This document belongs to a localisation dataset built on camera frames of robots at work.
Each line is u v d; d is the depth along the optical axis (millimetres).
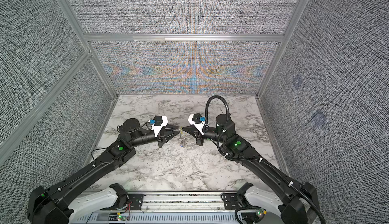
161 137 595
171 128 663
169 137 627
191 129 626
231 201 732
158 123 550
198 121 556
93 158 493
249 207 616
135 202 732
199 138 585
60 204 394
